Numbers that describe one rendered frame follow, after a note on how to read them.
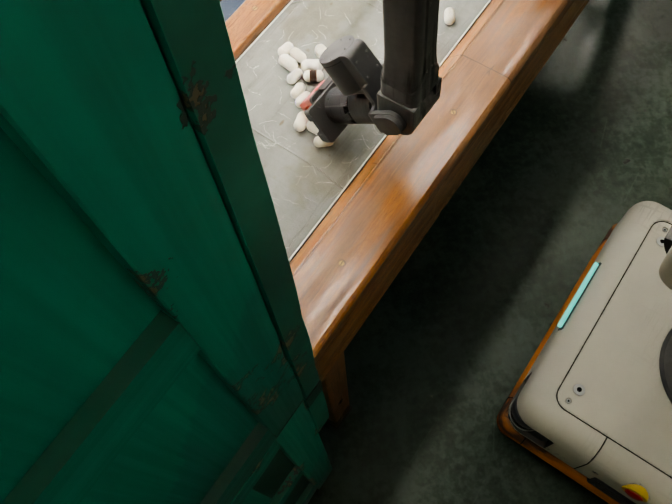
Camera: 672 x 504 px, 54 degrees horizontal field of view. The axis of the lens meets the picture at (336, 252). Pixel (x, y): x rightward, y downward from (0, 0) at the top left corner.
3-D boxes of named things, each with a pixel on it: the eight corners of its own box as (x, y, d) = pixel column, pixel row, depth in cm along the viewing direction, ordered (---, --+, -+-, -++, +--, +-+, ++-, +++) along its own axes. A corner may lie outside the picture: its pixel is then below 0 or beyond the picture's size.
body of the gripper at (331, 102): (300, 112, 99) (330, 111, 94) (340, 67, 103) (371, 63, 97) (324, 144, 103) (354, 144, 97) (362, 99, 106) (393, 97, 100)
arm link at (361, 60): (405, 136, 87) (440, 91, 90) (358, 68, 81) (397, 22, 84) (349, 135, 97) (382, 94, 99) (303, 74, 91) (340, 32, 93)
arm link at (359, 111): (388, 132, 93) (410, 104, 95) (362, 94, 89) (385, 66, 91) (357, 132, 98) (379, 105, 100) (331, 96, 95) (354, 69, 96)
